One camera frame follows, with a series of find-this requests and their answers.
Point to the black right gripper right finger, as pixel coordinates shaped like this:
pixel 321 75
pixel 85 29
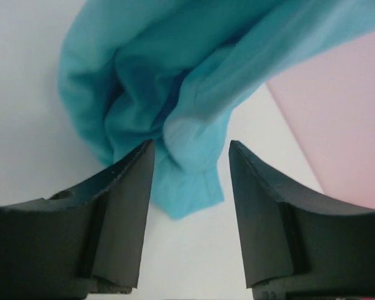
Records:
pixel 297 243

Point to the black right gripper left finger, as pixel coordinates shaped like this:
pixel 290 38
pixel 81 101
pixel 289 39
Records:
pixel 86 239

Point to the teal t-shirt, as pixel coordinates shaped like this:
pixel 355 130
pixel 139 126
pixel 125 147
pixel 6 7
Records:
pixel 173 72

